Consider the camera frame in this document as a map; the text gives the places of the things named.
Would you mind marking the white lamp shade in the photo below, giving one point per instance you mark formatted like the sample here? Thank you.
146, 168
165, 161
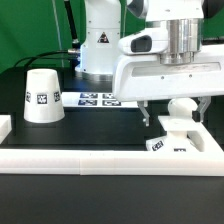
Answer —
43, 103

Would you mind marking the white lamp bulb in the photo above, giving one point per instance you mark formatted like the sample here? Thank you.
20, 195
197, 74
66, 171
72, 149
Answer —
182, 107

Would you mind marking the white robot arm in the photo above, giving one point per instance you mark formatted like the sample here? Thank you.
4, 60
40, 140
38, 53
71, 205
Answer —
165, 60

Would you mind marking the white lamp base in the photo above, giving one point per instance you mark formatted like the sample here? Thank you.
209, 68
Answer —
176, 138

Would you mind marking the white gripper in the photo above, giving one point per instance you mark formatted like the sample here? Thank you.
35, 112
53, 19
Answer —
140, 75

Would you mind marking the white foam wall frame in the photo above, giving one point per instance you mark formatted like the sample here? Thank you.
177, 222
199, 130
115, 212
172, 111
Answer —
208, 161

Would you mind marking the white marker sheet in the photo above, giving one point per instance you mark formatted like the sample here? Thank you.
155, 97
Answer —
93, 99

